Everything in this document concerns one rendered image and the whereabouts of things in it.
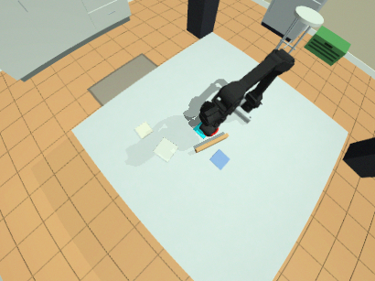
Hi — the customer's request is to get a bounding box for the white square tile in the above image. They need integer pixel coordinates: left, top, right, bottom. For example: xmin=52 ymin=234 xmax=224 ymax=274
xmin=153 ymin=138 xmax=178 ymax=162

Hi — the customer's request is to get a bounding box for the tan rectangular block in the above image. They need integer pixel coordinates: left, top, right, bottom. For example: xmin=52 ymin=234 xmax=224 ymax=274
xmin=195 ymin=133 xmax=229 ymax=153

